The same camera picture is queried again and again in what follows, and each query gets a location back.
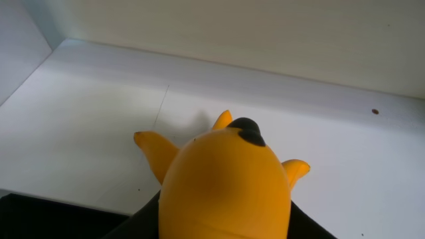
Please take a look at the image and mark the yellow rubber duck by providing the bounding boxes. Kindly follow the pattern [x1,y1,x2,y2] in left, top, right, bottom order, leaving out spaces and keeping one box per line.
[133,110,311,239]

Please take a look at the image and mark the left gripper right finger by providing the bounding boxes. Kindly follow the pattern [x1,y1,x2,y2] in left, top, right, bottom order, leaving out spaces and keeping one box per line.
[287,200,338,239]

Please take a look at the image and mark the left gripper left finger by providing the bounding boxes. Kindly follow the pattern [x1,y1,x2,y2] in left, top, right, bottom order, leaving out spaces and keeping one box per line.
[102,190,161,239]

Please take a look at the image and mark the white shelf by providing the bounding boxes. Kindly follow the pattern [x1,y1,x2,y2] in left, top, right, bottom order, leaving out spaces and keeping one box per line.
[0,0,425,239]

